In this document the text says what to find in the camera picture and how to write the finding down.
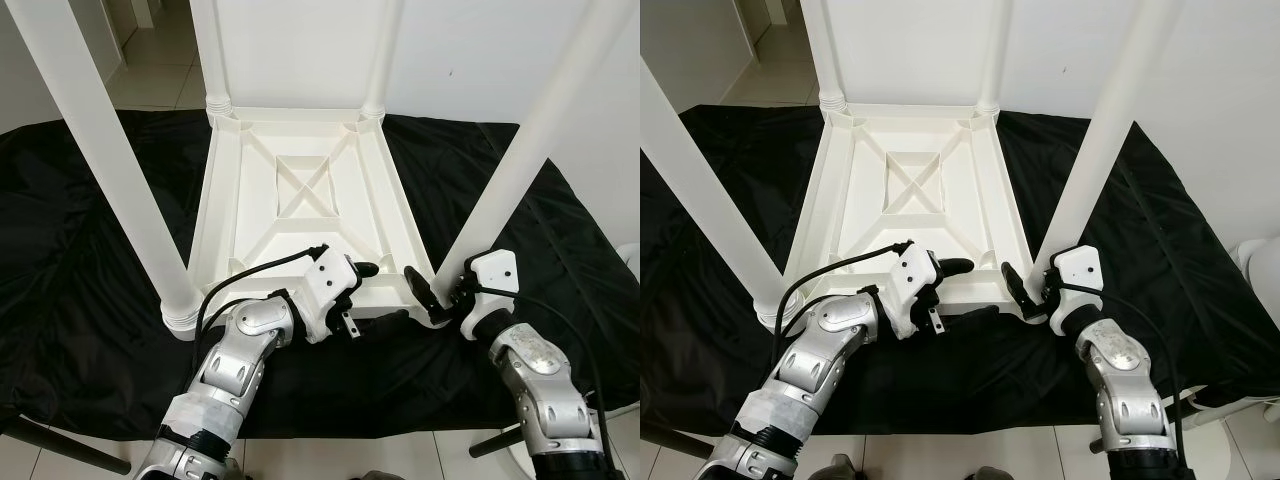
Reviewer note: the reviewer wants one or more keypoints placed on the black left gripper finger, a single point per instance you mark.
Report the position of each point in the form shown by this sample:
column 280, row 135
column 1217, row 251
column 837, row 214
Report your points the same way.
column 975, row 316
column 385, row 319
column 958, row 266
column 368, row 269

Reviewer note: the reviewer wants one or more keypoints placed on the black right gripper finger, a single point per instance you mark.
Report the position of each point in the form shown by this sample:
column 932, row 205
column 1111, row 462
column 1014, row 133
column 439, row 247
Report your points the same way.
column 421, row 291
column 1020, row 290

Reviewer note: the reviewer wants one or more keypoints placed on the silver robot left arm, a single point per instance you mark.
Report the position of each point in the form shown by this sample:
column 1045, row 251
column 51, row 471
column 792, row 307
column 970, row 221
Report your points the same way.
column 235, row 360
column 830, row 350

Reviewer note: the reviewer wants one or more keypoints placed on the black table cloth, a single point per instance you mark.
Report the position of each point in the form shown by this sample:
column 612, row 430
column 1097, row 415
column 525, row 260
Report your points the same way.
column 400, row 380
column 1000, row 380

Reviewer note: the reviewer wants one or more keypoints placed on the grey robot right leg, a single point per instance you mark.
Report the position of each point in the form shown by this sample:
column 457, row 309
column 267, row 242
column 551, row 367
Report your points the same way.
column 380, row 475
column 990, row 474

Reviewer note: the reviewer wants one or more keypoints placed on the grey robot leg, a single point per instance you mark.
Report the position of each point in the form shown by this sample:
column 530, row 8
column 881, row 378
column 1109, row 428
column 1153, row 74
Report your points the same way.
column 380, row 475
column 842, row 467
column 990, row 474

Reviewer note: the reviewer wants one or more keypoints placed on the white round floor base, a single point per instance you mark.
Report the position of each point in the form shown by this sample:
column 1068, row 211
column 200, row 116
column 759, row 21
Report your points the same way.
column 520, row 466

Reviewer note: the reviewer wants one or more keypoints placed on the grey robot left leg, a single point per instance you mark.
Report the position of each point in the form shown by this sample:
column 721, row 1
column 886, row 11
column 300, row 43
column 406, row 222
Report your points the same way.
column 842, row 467

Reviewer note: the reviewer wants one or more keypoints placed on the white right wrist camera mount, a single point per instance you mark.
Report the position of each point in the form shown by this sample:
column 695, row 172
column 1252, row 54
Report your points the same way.
column 1078, row 268
column 495, row 272

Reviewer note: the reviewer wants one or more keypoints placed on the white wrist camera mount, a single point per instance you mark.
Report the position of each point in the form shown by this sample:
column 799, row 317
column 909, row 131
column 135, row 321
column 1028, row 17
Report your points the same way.
column 915, row 270
column 495, row 272
column 1078, row 268
column 325, row 280

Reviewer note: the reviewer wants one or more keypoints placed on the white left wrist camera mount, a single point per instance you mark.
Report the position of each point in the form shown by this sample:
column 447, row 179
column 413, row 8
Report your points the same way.
column 915, row 270
column 325, row 280

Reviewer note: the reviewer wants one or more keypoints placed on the white metal frame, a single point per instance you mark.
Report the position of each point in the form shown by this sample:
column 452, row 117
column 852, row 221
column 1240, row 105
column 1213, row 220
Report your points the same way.
column 1230, row 405
column 615, row 410

